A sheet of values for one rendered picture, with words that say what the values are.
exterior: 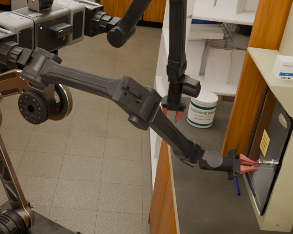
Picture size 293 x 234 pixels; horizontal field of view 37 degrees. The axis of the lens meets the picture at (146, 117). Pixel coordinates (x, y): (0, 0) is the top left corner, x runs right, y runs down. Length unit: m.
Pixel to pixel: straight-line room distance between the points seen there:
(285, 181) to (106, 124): 2.57
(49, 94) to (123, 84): 0.66
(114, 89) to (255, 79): 0.73
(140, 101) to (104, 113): 2.90
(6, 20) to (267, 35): 0.92
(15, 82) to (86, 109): 2.18
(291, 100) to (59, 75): 0.70
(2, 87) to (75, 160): 1.50
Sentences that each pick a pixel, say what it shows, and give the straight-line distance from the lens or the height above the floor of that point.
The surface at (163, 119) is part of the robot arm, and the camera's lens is 1.30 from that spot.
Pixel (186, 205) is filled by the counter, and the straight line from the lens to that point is 1.70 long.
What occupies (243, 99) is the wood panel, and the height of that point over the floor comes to 1.28.
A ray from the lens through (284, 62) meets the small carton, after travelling 1.40.
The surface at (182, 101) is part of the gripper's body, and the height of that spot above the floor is 1.19.
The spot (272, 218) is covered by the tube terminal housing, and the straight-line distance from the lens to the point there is 1.67.
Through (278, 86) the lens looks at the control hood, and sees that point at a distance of 1.37.
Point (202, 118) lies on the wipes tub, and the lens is 2.16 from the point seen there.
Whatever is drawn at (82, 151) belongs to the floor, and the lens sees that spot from 3.56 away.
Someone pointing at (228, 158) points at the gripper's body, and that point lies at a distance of 1.56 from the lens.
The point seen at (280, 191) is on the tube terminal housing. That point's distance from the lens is 1.59.
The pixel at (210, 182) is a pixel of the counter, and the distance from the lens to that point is 1.84.
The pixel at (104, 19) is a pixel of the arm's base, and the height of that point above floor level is 1.48.
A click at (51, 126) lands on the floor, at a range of 3.85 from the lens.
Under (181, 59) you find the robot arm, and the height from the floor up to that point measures 1.41.
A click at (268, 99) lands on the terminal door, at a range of 1.67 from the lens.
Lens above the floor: 2.03
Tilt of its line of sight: 29 degrees down
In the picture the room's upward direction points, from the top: 8 degrees clockwise
